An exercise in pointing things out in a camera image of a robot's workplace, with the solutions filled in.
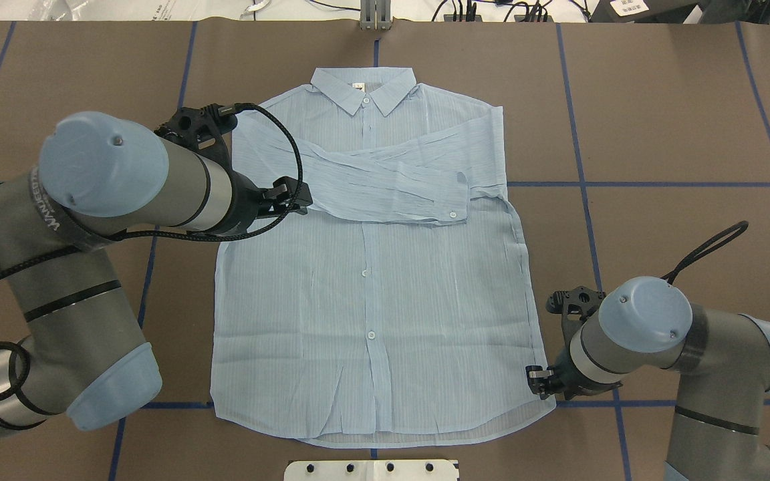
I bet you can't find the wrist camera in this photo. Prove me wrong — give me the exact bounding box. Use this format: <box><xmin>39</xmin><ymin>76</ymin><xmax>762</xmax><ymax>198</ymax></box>
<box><xmin>154</xmin><ymin>104</ymin><xmax>238</xmax><ymax>170</ymax></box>
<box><xmin>545</xmin><ymin>286</ymin><xmax>607</xmax><ymax>344</ymax></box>

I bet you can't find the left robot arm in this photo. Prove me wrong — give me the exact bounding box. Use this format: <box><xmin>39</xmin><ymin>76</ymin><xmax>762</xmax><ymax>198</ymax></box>
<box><xmin>0</xmin><ymin>103</ymin><xmax>311</xmax><ymax>439</ymax></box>

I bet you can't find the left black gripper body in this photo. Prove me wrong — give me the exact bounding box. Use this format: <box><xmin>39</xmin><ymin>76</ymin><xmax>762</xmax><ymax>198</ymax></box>
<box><xmin>227</xmin><ymin>176</ymin><xmax>313</xmax><ymax>236</ymax></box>

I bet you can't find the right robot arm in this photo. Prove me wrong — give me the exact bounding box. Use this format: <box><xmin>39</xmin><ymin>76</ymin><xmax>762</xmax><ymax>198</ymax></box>
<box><xmin>525</xmin><ymin>277</ymin><xmax>770</xmax><ymax>480</ymax></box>

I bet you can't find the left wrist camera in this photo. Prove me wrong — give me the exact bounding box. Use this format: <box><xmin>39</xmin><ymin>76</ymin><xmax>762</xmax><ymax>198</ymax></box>
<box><xmin>154</xmin><ymin>104</ymin><xmax>238</xmax><ymax>170</ymax></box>

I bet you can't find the light blue button shirt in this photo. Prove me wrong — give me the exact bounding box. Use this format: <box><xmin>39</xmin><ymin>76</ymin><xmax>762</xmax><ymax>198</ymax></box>
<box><xmin>210</xmin><ymin>67</ymin><xmax>556</xmax><ymax>450</ymax></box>

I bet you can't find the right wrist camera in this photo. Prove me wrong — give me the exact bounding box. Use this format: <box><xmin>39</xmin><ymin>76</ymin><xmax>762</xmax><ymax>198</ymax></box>
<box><xmin>545</xmin><ymin>286</ymin><xmax>607</xmax><ymax>344</ymax></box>

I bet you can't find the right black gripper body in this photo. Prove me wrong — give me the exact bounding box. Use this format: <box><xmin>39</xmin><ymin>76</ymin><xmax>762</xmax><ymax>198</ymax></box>
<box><xmin>525</xmin><ymin>347</ymin><xmax>623</xmax><ymax>401</ymax></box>

